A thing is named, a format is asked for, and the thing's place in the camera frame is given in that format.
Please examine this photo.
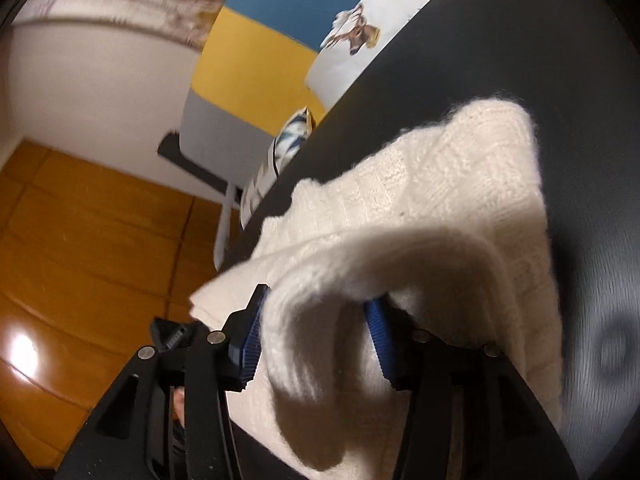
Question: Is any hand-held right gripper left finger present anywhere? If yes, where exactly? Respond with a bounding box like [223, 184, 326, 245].
[52, 284, 274, 480]

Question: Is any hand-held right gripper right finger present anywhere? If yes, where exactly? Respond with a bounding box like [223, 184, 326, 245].
[362, 297, 581, 480]

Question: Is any white knit sweater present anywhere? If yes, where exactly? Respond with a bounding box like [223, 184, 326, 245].
[189, 99, 564, 480]

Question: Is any wooden wardrobe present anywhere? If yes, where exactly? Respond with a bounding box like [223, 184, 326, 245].
[0, 140, 242, 472]

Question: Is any black rolled mat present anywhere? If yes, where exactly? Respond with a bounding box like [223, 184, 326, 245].
[157, 132, 232, 197]

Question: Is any geometric print pillow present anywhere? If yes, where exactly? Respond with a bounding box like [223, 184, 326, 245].
[240, 107, 317, 229]

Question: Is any grey yellow blue sofa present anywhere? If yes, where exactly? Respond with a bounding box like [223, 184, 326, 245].
[180, 0, 452, 272]

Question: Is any deer print pillow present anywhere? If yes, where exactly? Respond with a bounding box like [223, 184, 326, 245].
[305, 0, 447, 112]

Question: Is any beige patterned curtain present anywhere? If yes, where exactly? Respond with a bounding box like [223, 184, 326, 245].
[15, 0, 237, 54]

